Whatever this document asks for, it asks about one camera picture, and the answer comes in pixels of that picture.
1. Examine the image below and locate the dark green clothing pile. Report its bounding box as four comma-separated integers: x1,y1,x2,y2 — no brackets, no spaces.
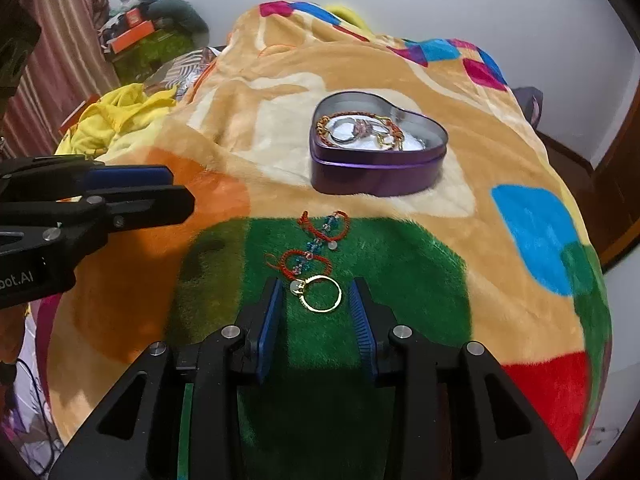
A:
146,0,209,34

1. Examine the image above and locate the red cord bracelet near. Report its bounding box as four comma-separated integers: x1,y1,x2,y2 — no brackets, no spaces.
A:
264,248,334,282

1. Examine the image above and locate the orange box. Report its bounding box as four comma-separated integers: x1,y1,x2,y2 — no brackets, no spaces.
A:
107,21,155,54

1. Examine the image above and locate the black cable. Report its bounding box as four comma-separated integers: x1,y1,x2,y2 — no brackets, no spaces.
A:
14,356,64,476

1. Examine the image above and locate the silver bangle in tin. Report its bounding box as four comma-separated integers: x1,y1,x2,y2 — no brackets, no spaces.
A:
329,116,371,145

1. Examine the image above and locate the yellow cloth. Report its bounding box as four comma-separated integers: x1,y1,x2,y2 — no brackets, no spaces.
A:
54,84,177,159

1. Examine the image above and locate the colourful plush blanket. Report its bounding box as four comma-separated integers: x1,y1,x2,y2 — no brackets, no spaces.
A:
46,0,612,474

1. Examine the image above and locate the red cord bracelet far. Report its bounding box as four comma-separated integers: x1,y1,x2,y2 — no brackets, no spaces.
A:
297,209,352,252

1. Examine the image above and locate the red cord bracelet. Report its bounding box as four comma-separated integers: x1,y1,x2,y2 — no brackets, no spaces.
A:
264,248,334,282
297,209,352,252

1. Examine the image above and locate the purple heart-shaped tin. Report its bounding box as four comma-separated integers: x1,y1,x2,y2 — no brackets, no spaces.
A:
309,91,449,197

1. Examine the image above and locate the striped pink curtain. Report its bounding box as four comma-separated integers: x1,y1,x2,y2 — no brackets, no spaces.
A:
1,0,118,157

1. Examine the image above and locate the gold chain in tin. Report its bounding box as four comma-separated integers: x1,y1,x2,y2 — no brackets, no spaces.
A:
316,110,406,151

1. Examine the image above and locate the wooden bed frame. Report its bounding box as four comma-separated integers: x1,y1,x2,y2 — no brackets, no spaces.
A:
538,96,639,271

